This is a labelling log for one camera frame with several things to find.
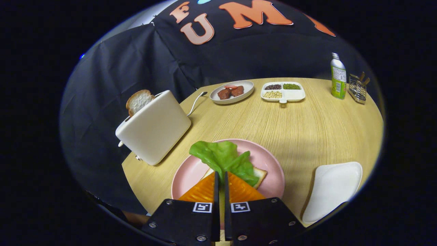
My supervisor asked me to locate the round white plate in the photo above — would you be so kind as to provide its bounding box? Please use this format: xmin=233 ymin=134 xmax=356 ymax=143
xmin=210 ymin=80 xmax=255 ymax=105

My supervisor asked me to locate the white bread slice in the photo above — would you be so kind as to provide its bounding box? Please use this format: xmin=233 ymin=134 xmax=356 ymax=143
xmin=201 ymin=167 xmax=268 ymax=189

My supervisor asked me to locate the white rectangular plate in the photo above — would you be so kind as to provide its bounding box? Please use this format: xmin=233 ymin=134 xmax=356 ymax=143
xmin=301 ymin=162 xmax=363 ymax=224

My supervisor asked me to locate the white toaster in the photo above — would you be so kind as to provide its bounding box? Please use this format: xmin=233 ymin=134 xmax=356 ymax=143
xmin=115 ymin=90 xmax=192 ymax=166

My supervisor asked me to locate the green label metal bottle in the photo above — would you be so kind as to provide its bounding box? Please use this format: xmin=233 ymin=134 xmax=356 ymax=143
xmin=330 ymin=53 xmax=347 ymax=100

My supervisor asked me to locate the white divided dish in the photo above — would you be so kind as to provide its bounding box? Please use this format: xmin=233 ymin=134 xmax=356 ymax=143
xmin=261 ymin=82 xmax=306 ymax=104

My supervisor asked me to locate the white toaster cable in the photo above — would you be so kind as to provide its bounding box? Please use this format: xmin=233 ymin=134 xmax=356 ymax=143
xmin=187 ymin=91 xmax=208 ymax=117

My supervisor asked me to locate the black backdrop cloth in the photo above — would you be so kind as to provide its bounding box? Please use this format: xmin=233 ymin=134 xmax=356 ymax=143
xmin=60 ymin=0 xmax=376 ymax=214

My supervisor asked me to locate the toasted bread slice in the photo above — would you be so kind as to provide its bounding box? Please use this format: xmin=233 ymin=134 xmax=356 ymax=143
xmin=126 ymin=90 xmax=155 ymax=118

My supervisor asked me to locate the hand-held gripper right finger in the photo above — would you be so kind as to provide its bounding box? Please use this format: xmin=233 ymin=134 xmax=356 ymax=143
xmin=224 ymin=172 xmax=305 ymax=246

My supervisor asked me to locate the metal wire rack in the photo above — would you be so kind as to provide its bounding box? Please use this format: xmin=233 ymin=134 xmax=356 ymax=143
xmin=348 ymin=72 xmax=370 ymax=105

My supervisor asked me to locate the green lettuce leaf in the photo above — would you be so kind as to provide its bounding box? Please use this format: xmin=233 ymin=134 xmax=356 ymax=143
xmin=189 ymin=140 xmax=260 ymax=187

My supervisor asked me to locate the pink plate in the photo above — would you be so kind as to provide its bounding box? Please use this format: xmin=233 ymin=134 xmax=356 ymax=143
xmin=171 ymin=138 xmax=285 ymax=202

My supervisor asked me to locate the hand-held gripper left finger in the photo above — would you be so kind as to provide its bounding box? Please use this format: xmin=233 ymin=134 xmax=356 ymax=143
xmin=142 ymin=172 xmax=220 ymax=246

